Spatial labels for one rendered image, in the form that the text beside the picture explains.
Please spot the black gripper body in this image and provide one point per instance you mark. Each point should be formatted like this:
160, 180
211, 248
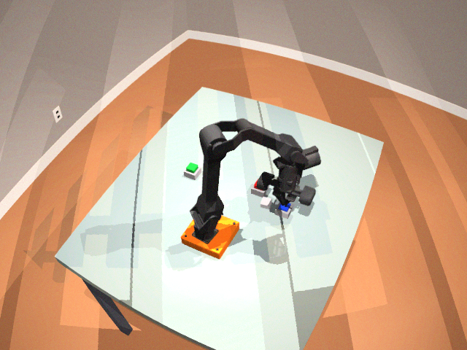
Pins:
288, 186

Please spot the green button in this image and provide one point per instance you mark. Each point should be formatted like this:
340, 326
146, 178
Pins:
192, 171

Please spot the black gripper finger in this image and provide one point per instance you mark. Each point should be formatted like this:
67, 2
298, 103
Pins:
289, 199
280, 197

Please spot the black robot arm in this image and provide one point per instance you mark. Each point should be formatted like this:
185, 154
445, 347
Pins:
209, 208

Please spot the blue button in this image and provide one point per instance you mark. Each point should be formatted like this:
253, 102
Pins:
284, 211

